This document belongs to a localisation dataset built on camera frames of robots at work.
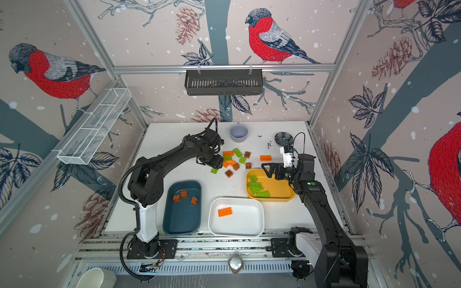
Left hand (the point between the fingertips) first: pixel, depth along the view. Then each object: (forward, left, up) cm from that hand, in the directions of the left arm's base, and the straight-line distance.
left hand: (217, 163), depth 92 cm
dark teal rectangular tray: (-23, +16, -8) cm, 29 cm away
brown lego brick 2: (+2, -17, -6) cm, 18 cm away
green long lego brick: (-14, -24, -6) cm, 28 cm away
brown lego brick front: (-2, -6, -6) cm, 9 cm away
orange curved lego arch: (+5, -6, -7) cm, 10 cm away
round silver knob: (-43, -9, +3) cm, 44 cm away
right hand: (-7, -25, +9) cm, 27 cm away
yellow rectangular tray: (-11, -33, -8) cm, 35 cm away
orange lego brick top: (+12, -5, -8) cm, 16 cm away
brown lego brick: (+10, -17, -7) cm, 21 cm away
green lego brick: (-11, -20, -6) cm, 23 cm away
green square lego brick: (+8, -14, -9) cm, 18 cm away
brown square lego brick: (-17, +11, -6) cm, 21 cm away
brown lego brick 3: (-14, +16, -6) cm, 22 cm away
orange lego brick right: (+8, -28, -8) cm, 30 cm away
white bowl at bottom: (-47, +43, -3) cm, 63 cm away
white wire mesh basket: (-6, +53, +22) cm, 58 cm away
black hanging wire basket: (+46, -3, +20) cm, 50 cm away
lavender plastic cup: (+26, -12, -5) cm, 29 cm away
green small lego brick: (-6, -19, -6) cm, 21 cm away
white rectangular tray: (-25, -8, -8) cm, 27 cm away
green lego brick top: (+13, -11, -8) cm, 19 cm away
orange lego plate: (-22, -4, -8) cm, 24 cm away
